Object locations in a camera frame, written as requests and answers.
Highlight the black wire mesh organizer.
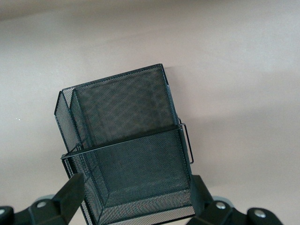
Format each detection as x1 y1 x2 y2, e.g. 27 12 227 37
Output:
54 62 196 225

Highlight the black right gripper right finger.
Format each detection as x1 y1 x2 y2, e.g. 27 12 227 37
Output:
185 174 282 225

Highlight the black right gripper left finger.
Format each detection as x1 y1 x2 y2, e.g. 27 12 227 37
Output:
0 172 86 225

